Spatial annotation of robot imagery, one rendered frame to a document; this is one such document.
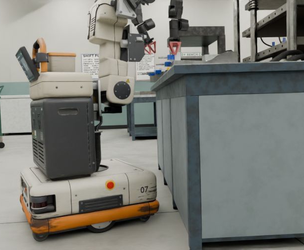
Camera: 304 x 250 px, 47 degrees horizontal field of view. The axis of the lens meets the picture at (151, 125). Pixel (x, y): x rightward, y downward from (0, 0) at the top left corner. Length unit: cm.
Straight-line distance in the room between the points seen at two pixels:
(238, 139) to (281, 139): 18
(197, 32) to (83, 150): 531
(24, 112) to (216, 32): 472
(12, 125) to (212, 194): 755
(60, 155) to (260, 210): 95
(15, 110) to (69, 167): 701
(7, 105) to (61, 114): 706
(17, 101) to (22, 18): 227
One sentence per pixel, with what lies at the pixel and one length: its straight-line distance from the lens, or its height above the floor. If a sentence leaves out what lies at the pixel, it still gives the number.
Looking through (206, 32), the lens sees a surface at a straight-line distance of 689.
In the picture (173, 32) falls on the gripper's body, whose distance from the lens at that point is 214.
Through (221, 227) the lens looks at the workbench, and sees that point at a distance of 157.
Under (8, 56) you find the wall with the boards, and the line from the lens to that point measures 974.
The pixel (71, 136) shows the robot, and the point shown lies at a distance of 176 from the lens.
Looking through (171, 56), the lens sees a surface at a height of 92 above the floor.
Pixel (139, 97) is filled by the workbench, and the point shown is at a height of 75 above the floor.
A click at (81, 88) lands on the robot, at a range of 177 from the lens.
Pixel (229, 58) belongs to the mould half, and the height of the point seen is 89.
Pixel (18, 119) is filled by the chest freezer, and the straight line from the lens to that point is 874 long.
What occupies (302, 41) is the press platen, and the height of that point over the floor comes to 101.
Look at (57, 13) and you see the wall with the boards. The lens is 970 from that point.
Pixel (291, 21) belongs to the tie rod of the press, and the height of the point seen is 112.
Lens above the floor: 65
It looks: 4 degrees down
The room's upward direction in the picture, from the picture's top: 2 degrees counter-clockwise
